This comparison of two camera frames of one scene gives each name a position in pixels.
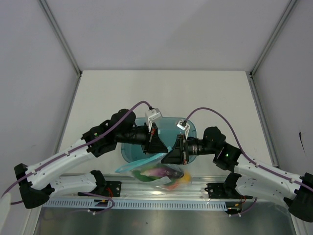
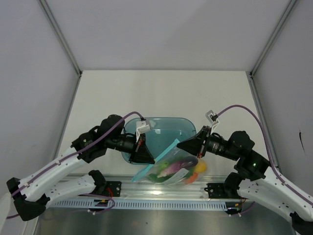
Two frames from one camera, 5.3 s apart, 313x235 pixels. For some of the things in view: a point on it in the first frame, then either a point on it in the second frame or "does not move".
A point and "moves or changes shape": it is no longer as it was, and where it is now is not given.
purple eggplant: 162,172 to 186,163
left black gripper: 153,144 to 141,153
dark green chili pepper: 137,175 to 155,177
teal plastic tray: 169,131 does not move
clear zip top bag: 166,176 moves or changes shape
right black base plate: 216,191 does not move
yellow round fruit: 186,178 to 200,167
